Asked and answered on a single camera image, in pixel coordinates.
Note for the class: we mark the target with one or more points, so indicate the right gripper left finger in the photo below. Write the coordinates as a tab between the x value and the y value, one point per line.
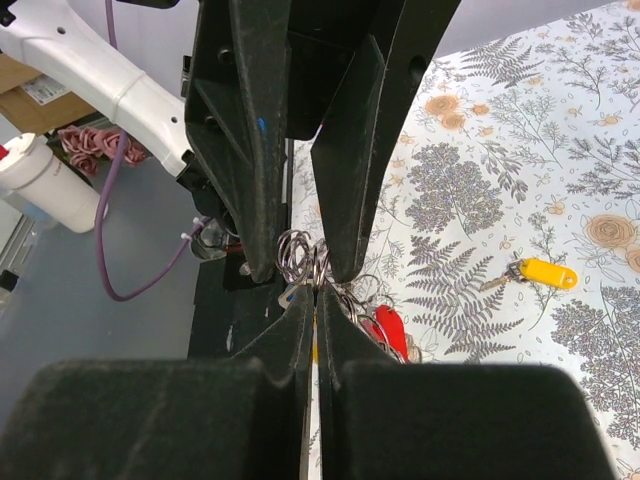
245	417

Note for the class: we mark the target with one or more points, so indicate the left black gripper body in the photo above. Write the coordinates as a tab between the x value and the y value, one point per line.
323	37

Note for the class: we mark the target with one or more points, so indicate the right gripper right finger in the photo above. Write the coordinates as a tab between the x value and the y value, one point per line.
381	419

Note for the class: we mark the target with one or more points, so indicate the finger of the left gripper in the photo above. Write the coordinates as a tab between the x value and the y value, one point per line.
236	114
341	158

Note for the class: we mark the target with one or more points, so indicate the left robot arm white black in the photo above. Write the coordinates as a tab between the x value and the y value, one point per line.
50	37

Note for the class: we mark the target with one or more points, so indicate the key with red tag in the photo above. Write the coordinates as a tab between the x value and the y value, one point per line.
386	328

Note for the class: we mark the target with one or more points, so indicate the pink fabric roses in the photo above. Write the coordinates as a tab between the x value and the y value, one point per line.
87	148

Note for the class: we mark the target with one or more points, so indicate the floral table mat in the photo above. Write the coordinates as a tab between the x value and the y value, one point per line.
526	147

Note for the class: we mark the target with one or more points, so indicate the cardboard box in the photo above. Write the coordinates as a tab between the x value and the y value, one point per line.
34	102

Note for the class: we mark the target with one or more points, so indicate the white plastic bottle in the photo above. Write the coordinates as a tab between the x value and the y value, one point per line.
30	168

